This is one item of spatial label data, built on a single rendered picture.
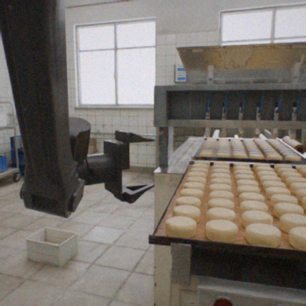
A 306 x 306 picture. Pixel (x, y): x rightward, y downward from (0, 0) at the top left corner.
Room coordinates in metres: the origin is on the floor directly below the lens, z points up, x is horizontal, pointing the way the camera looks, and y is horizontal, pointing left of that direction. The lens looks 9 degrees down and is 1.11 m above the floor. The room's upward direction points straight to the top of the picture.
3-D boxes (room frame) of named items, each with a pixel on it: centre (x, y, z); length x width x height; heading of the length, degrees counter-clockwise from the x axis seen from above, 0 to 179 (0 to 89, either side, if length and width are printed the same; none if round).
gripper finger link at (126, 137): (0.60, 0.03, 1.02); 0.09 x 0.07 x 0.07; 122
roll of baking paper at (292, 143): (1.72, -0.83, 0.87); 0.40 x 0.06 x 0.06; 164
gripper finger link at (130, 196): (0.60, 0.03, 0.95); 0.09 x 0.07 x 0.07; 122
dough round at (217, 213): (0.50, -0.13, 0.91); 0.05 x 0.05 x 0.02
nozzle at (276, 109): (1.10, -0.46, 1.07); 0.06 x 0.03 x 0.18; 166
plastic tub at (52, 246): (2.04, 0.72, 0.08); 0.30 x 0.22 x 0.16; 69
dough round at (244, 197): (0.60, -0.21, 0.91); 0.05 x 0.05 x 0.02
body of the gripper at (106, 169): (0.56, 0.09, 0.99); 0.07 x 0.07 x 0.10; 32
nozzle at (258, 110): (1.11, -0.40, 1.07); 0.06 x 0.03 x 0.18; 166
